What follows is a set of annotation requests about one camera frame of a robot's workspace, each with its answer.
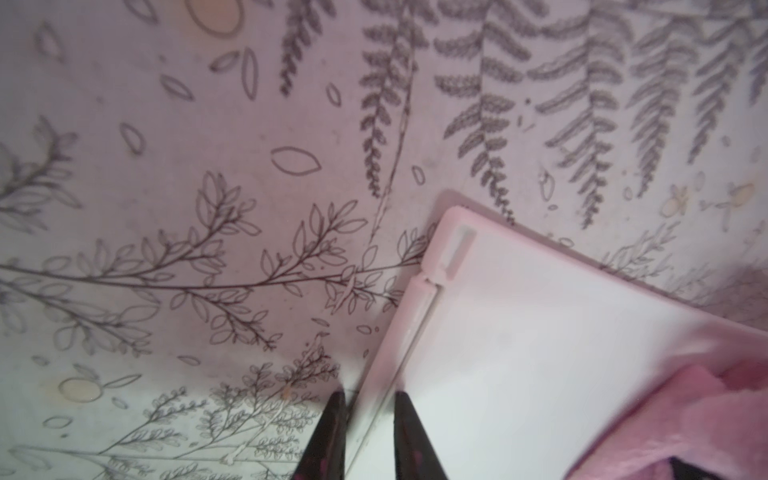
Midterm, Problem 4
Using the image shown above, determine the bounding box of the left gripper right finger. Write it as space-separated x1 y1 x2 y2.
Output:
393 391 448 480

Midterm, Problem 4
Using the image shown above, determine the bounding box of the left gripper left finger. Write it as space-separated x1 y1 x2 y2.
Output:
291 390 347 480

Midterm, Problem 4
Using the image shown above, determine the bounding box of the white drawing tablet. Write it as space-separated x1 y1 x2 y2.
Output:
346 206 767 479

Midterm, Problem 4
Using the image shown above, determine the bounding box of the pink fluffy cloth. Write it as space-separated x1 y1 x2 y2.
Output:
569 361 767 479

